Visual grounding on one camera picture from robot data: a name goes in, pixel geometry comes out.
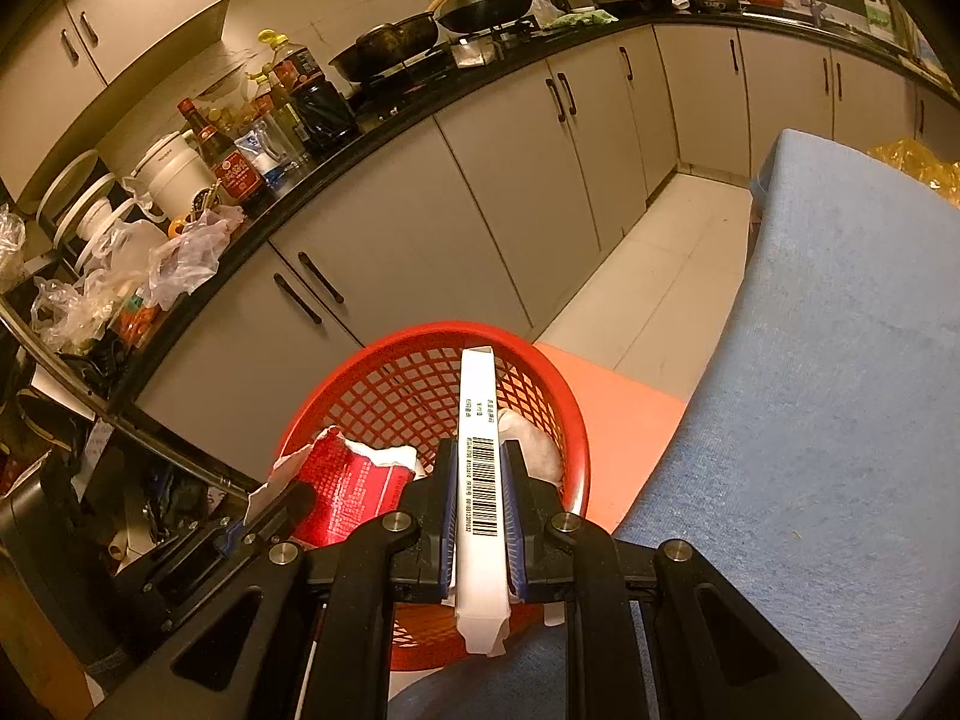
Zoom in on glass mug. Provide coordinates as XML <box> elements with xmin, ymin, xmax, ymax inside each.
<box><xmin>235</xmin><ymin>118</ymin><xmax>310</xmax><ymax>187</ymax></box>

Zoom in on long white box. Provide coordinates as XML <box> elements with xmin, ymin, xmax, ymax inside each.
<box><xmin>454</xmin><ymin>345</ymin><xmax>515</xmax><ymax>659</ymax></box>

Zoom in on white dish stack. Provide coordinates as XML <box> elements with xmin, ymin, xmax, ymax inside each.
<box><xmin>36</xmin><ymin>148</ymin><xmax>145</xmax><ymax>272</ymax></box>

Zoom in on large grey wall cabinet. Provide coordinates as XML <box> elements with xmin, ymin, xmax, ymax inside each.
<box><xmin>0</xmin><ymin>0</ymin><xmax>231</xmax><ymax>205</ymax></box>

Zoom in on black kitchen countertop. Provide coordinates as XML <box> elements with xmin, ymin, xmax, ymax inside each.
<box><xmin>97</xmin><ymin>4</ymin><xmax>960</xmax><ymax>421</ymax></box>

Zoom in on amber oil bottle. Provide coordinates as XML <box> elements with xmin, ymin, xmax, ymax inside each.
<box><xmin>251</xmin><ymin>71</ymin><xmax>305</xmax><ymax>158</ymax></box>

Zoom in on large dark oil bottle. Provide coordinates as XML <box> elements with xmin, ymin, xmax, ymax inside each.
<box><xmin>257</xmin><ymin>28</ymin><xmax>359</xmax><ymax>156</ymax></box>

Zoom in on gas stove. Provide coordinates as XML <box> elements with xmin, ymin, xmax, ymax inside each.
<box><xmin>346</xmin><ymin>15</ymin><xmax>542</xmax><ymax>107</ymax></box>

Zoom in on red plastic basket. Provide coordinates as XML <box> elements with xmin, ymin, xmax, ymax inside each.
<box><xmin>270</xmin><ymin>321</ymin><xmax>592</xmax><ymax>674</ymax></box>

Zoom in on orange plastic stool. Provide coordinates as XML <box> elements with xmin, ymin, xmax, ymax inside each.
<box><xmin>531</xmin><ymin>341</ymin><xmax>689</xmax><ymax>535</ymax></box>

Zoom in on bag of green vegetables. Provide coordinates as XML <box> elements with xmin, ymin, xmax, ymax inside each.
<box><xmin>541</xmin><ymin>7</ymin><xmax>621</xmax><ymax>34</ymax></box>

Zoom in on clear plastic bag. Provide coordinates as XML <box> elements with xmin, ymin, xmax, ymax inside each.
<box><xmin>0</xmin><ymin>204</ymin><xmax>29</xmax><ymax>295</ymax></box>
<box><xmin>28</xmin><ymin>276</ymin><xmax>113</xmax><ymax>355</ymax></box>

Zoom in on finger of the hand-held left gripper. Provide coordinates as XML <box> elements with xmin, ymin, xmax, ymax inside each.
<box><xmin>244</xmin><ymin>481</ymin><xmax>316</xmax><ymax>541</ymax></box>

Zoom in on crumpled pale plastic bag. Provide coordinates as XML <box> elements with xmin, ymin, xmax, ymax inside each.
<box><xmin>146</xmin><ymin>208</ymin><xmax>247</xmax><ymax>310</ymax></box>

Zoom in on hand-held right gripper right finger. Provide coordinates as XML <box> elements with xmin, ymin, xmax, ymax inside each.
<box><xmin>501</xmin><ymin>439</ymin><xmax>862</xmax><ymax>720</ymax></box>

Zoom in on grey base cabinets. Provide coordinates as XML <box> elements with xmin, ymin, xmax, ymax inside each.
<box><xmin>127</xmin><ymin>15</ymin><xmax>960</xmax><ymax>481</ymax></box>

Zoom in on yellow plastic bag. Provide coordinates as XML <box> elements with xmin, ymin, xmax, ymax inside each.
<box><xmin>868</xmin><ymin>136</ymin><xmax>960</xmax><ymax>209</ymax></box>

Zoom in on white knotted plastic bag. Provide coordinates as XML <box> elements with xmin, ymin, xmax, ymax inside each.
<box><xmin>496</xmin><ymin>406</ymin><xmax>565</xmax><ymax>490</ymax></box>

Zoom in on white electric kettle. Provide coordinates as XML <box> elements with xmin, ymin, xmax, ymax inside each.
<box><xmin>122</xmin><ymin>130</ymin><xmax>220</xmax><ymax>224</ymax></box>

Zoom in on torn red wrapper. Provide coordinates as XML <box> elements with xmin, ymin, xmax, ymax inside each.
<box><xmin>246</xmin><ymin>426</ymin><xmax>418</xmax><ymax>550</ymax></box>

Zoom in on dark frying pan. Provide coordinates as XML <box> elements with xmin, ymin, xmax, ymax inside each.
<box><xmin>328</xmin><ymin>0</ymin><xmax>455</xmax><ymax>85</ymax></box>

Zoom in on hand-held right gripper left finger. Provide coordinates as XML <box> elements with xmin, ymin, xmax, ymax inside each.
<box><xmin>90</xmin><ymin>439</ymin><xmax>460</xmax><ymax>720</ymax></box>

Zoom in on soy sauce bottle red label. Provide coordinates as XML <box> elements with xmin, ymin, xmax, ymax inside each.
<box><xmin>176</xmin><ymin>97</ymin><xmax>265</xmax><ymax>209</ymax></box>

